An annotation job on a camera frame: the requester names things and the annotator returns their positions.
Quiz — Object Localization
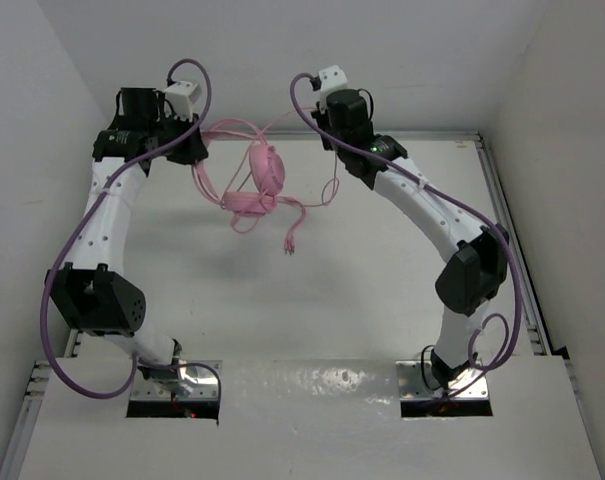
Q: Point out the pink wired headphones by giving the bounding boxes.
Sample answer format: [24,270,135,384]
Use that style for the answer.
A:
[191,110,341,256]

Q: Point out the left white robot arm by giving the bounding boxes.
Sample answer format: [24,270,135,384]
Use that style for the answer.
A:
[50,80,208,365]

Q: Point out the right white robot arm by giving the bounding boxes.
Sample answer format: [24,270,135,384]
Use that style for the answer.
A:
[311,88,508,388]

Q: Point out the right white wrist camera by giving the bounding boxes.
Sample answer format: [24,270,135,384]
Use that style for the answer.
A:
[313,65,348,111]

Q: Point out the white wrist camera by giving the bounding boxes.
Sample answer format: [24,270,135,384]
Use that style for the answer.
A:
[313,65,348,111]
[162,80,202,122]

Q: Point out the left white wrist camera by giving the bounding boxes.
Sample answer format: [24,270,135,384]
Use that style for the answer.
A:
[162,80,202,122]

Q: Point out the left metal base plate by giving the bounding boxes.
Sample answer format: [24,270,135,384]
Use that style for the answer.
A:
[130,360,222,401]

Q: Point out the metal base plate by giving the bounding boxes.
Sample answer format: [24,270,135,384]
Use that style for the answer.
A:
[395,360,490,402]
[130,360,222,401]

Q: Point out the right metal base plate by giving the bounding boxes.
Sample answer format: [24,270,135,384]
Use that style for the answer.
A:
[395,360,490,402]

